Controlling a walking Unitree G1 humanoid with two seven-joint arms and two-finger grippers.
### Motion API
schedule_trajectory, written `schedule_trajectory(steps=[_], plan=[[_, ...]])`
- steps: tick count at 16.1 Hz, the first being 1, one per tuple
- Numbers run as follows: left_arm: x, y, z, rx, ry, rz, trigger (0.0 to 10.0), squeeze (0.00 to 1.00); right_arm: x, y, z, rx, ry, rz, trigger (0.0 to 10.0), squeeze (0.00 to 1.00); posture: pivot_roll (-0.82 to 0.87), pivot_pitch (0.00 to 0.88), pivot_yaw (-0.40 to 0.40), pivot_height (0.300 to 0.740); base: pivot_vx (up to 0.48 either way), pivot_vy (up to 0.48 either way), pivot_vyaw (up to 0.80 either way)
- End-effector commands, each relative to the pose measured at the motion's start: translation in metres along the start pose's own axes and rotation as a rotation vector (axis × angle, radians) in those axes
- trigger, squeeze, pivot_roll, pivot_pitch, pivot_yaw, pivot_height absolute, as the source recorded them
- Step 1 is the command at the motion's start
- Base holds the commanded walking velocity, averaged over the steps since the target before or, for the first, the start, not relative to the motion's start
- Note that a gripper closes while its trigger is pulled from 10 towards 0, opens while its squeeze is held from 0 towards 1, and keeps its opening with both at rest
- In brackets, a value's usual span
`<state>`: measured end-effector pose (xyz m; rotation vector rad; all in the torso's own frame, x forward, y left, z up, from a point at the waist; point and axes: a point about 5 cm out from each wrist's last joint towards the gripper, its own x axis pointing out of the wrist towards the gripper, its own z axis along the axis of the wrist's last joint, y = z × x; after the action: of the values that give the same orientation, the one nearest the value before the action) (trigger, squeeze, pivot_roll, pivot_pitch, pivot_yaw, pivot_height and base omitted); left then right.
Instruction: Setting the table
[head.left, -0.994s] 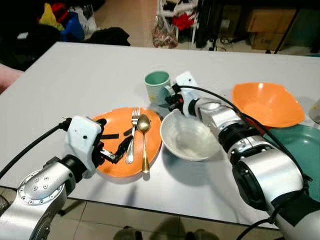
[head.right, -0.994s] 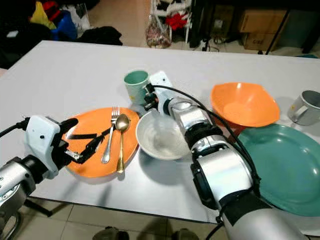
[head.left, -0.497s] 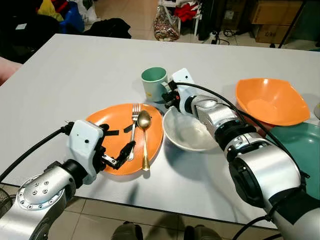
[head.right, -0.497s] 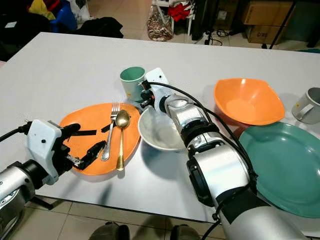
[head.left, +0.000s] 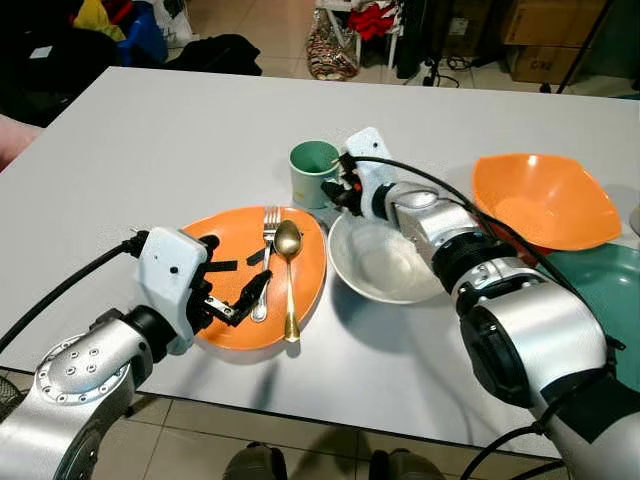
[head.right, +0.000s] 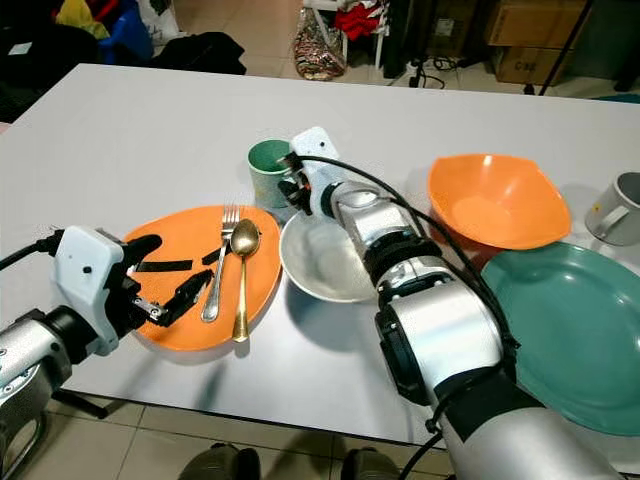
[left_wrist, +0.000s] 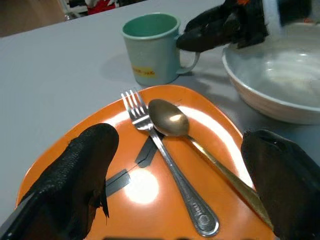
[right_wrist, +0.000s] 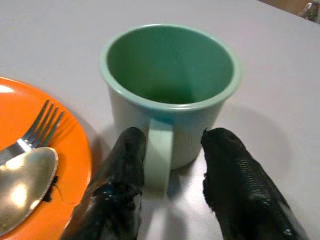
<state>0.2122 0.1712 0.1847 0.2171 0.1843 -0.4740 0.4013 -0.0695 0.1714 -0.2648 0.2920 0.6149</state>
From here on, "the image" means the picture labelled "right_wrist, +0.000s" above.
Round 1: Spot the green enamel mug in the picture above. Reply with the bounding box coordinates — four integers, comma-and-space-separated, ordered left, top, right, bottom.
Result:
100, 23, 243, 196

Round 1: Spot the metal spoon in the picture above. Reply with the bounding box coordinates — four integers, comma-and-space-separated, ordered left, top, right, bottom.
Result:
0, 146, 60, 237

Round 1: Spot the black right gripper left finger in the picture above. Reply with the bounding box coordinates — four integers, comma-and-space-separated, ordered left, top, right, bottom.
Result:
60, 126, 148, 240

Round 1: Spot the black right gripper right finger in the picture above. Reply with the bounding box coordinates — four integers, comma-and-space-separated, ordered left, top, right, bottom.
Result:
200, 126, 308, 240

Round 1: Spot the orange plate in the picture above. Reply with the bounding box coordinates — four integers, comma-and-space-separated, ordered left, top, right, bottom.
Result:
0, 76, 92, 240

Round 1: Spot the metal fork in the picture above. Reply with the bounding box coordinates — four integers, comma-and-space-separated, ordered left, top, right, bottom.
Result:
0, 99, 67, 166

